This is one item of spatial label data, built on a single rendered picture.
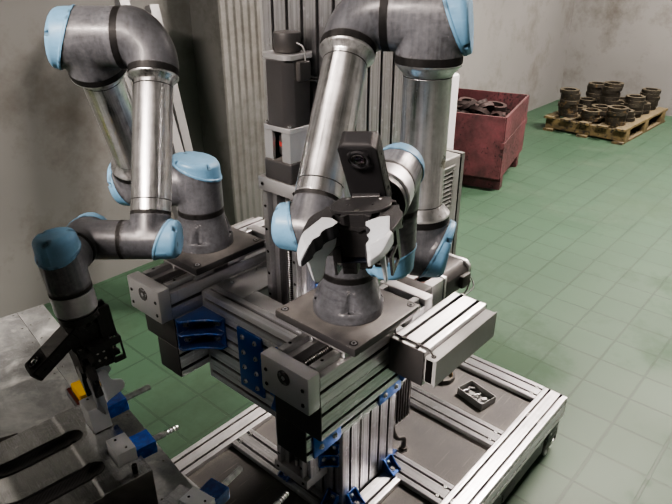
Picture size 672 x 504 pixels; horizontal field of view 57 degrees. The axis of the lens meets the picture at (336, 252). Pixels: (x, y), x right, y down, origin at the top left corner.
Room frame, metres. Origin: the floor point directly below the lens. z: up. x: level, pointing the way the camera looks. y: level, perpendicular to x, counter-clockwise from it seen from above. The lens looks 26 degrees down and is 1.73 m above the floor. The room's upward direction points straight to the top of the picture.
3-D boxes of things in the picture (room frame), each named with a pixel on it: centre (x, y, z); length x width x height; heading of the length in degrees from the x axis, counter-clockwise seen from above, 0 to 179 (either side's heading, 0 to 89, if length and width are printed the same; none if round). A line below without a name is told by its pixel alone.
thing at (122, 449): (0.88, 0.36, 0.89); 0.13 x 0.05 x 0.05; 131
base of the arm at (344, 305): (1.13, -0.03, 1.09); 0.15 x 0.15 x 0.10
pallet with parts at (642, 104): (6.55, -2.91, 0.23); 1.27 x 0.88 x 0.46; 139
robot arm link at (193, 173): (1.45, 0.35, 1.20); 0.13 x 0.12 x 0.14; 90
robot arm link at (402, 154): (0.84, -0.08, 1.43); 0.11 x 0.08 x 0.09; 164
